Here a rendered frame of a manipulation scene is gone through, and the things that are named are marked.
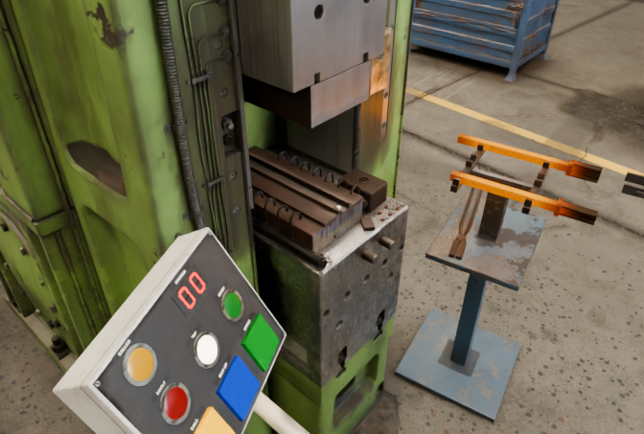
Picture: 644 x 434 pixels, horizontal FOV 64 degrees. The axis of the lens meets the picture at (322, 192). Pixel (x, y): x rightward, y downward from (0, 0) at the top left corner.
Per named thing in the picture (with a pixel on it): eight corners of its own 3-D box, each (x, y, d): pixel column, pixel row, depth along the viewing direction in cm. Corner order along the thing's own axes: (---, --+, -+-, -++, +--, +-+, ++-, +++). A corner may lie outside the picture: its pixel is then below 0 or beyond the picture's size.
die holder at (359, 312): (396, 313, 172) (409, 204, 146) (321, 388, 148) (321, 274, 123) (278, 241, 202) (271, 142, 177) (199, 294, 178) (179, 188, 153)
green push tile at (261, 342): (280, 340, 99) (260, 312, 96) (266, 372, 93) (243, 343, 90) (273, 341, 100) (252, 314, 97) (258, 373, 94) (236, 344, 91)
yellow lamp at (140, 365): (163, 369, 74) (158, 350, 72) (134, 391, 71) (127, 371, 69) (150, 357, 76) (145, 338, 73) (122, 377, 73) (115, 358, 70)
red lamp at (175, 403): (196, 407, 77) (193, 389, 75) (171, 429, 74) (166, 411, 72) (184, 395, 79) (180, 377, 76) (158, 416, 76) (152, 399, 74)
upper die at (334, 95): (368, 99, 121) (371, 59, 115) (310, 128, 108) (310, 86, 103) (247, 57, 143) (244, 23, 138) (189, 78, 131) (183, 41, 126)
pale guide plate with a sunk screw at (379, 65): (388, 86, 148) (393, 27, 138) (369, 96, 142) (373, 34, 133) (381, 84, 149) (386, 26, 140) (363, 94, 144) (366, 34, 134)
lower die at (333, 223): (361, 219, 141) (363, 194, 136) (312, 256, 128) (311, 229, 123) (256, 166, 163) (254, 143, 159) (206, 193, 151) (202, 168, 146)
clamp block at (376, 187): (387, 200, 148) (389, 181, 144) (369, 214, 143) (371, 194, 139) (355, 185, 155) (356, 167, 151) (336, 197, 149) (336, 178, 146)
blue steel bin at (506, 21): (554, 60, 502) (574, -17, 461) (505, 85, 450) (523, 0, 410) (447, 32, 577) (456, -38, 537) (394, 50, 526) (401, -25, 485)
